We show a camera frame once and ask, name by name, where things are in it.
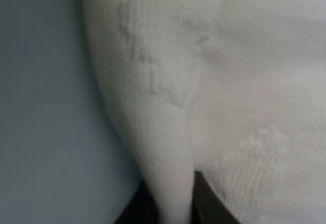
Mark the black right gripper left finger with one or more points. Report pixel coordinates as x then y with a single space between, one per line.
141 209

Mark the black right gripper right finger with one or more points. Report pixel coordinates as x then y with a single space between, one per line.
207 208

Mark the cream white towel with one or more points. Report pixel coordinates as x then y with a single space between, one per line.
234 89

